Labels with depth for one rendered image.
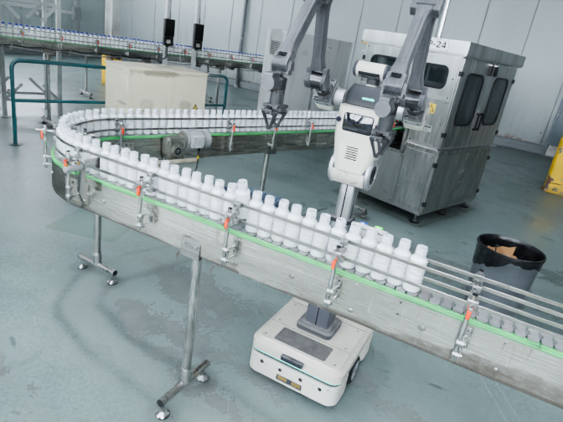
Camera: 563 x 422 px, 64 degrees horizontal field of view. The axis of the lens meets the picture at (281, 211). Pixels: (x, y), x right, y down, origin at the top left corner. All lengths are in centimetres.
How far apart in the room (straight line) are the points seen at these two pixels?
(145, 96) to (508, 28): 1004
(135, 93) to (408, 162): 324
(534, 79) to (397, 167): 844
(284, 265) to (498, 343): 77
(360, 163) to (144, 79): 393
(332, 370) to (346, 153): 107
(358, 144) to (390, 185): 336
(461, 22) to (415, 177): 876
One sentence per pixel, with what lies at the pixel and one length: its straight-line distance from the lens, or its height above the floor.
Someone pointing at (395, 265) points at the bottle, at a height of 108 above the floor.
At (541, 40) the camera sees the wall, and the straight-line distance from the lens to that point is 1352.
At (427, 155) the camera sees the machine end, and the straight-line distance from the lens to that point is 524.
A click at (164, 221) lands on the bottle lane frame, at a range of 203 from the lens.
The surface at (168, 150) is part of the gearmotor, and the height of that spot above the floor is 92.
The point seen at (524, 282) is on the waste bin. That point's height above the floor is 48.
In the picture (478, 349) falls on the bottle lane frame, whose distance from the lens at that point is 165.
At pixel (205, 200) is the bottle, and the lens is 190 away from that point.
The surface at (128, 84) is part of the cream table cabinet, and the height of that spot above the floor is 99.
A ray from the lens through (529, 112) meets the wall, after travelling 1351.
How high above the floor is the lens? 173
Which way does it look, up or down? 21 degrees down
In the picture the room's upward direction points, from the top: 9 degrees clockwise
